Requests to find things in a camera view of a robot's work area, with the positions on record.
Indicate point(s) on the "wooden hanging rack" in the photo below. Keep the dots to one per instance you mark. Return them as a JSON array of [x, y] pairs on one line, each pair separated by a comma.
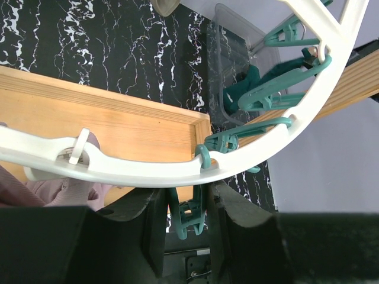
[[358, 81]]

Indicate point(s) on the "clear plastic bin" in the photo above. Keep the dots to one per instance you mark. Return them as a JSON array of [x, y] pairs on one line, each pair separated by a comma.
[[233, 44]]

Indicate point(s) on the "wooden tray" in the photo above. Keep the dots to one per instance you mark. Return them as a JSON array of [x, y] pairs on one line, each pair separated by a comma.
[[121, 126]]

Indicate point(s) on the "dark green sock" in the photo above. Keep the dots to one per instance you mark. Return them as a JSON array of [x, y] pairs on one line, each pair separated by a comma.
[[232, 94]]

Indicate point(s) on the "pink sock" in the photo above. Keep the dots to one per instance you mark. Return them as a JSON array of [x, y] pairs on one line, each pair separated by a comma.
[[58, 192]]

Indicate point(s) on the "beige sock pair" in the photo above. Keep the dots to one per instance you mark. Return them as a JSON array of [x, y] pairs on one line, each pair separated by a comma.
[[165, 7]]

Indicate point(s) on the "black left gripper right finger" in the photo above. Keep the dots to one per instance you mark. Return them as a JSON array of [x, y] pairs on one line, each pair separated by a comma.
[[251, 245]]

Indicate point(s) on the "white round clip hanger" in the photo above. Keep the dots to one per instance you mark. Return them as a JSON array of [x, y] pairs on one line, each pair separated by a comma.
[[235, 151]]

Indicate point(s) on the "teal clothespin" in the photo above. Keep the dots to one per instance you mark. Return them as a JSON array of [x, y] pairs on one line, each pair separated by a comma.
[[268, 96], [189, 213], [228, 140]]

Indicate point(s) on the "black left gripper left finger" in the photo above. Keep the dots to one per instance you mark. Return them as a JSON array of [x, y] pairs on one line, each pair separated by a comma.
[[121, 243]]

